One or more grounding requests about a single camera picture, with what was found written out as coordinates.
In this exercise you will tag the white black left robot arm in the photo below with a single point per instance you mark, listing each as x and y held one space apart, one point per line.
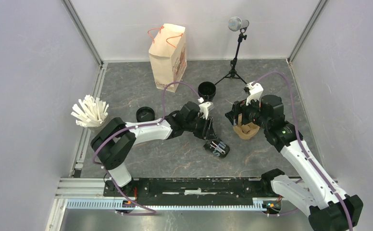
114 142

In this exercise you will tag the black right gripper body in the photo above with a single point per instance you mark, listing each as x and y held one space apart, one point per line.
251 113

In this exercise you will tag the single black coffee cup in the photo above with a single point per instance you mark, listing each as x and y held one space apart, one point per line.
217 148

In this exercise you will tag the stack of black lids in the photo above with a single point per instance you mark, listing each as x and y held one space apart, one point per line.
145 114

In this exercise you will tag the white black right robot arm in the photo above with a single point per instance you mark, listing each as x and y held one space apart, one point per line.
326 205

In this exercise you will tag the paper takeout bag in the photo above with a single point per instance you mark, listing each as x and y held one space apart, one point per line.
167 54

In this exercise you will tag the stack of black cups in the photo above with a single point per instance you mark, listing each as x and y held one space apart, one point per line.
207 91

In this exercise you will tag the microphone on black tripod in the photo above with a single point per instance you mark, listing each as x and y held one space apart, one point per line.
236 24

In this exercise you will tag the white straws in cup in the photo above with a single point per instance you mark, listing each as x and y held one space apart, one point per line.
90 112

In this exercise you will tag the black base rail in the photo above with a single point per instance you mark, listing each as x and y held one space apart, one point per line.
194 194

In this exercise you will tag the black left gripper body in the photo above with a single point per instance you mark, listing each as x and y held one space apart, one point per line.
199 127

